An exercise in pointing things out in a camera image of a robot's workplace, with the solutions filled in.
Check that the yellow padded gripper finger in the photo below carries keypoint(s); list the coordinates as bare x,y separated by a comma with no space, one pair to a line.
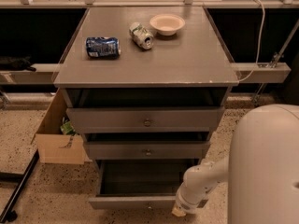
177,212

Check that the green packet in box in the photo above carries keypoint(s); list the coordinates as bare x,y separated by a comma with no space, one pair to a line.
67,127

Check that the grey top drawer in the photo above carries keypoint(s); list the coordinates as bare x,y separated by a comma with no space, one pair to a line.
144,120

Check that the blue crushed soda can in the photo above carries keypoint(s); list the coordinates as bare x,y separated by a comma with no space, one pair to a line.
103,47

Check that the black object on ledge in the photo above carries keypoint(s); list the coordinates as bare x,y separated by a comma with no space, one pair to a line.
8,63

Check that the green white soda can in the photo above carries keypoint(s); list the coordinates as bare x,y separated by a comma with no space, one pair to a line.
141,35

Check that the grey drawer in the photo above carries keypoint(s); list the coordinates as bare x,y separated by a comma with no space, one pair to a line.
144,120
132,184
145,150

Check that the grey bottom drawer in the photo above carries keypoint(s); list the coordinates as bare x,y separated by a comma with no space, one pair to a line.
132,184

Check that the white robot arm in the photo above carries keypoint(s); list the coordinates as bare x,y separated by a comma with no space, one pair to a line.
261,170

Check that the diagonal metal strut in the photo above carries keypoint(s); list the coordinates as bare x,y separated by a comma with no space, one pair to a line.
273,63

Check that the black floor rail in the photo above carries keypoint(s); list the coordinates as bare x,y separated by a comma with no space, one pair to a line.
9,214

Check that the grey drawer cabinet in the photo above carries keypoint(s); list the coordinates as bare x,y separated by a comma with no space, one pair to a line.
186,70

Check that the cardboard box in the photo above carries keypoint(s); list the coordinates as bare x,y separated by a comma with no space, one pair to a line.
53,146

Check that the grey middle drawer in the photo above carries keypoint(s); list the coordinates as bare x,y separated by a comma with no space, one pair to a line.
145,150

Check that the metal frame rail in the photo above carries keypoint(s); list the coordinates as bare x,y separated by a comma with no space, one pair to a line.
45,73

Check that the white paper bowl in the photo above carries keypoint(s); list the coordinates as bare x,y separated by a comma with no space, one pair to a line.
167,24

